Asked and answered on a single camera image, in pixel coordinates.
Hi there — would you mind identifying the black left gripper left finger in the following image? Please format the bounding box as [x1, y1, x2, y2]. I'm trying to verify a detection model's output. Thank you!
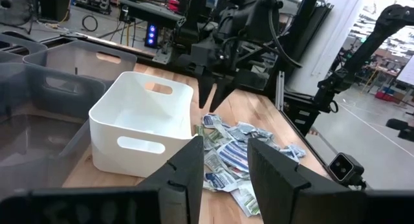
[0, 135, 205, 224]

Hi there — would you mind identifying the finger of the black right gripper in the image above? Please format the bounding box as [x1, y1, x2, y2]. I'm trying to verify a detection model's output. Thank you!
[197, 70, 217, 110]
[209, 75, 239, 113]

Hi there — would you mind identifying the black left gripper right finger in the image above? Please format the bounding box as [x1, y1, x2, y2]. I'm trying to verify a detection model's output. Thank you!
[247, 138, 414, 224]

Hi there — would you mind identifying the green-striped white bandage packet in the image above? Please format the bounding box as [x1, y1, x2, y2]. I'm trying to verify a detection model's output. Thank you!
[230, 181, 261, 218]
[195, 124, 228, 151]

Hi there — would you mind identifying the white packet with navy block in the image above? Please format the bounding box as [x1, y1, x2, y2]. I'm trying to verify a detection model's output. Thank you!
[203, 170, 243, 193]
[202, 113, 224, 129]

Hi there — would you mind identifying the white packet with blue print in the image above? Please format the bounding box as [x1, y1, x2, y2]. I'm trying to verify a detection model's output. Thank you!
[228, 121, 275, 143]
[279, 143, 307, 163]

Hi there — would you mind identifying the silver aluminium extrusion bar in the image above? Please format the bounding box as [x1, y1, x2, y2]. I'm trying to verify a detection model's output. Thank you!
[274, 71, 286, 112]

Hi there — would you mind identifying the black box with blue lights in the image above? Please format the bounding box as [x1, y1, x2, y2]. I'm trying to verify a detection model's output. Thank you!
[144, 21, 160, 50]

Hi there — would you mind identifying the blue-striped white bandage packet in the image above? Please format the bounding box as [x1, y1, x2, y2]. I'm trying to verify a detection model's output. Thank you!
[216, 140, 252, 174]

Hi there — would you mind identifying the white plastic bin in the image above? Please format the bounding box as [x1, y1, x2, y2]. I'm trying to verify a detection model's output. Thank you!
[88, 71, 199, 179]

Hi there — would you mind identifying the white packet with grey text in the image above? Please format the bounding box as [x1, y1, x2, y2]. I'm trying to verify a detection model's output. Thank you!
[203, 149, 228, 173]

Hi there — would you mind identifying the dark grey side desk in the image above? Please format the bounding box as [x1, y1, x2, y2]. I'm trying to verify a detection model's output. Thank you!
[118, 0, 188, 28]

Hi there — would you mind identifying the large translucent grey bin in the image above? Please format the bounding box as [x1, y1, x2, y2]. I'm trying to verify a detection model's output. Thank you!
[0, 39, 138, 201]

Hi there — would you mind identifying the storage rack with bins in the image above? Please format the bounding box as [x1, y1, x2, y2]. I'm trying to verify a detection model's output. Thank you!
[72, 0, 113, 15]

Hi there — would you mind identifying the small translucent grey bin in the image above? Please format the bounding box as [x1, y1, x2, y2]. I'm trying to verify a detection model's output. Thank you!
[0, 32, 49, 65]

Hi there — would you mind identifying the black floor fan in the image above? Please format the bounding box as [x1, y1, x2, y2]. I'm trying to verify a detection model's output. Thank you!
[0, 0, 35, 27]

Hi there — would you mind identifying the small black table-level camera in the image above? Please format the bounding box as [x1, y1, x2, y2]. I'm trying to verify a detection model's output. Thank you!
[327, 151, 366, 188]

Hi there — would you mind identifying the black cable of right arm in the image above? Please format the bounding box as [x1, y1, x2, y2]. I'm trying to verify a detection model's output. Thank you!
[267, 0, 303, 69]

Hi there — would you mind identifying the black cable coil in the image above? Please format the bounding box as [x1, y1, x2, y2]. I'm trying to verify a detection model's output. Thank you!
[80, 14, 99, 33]

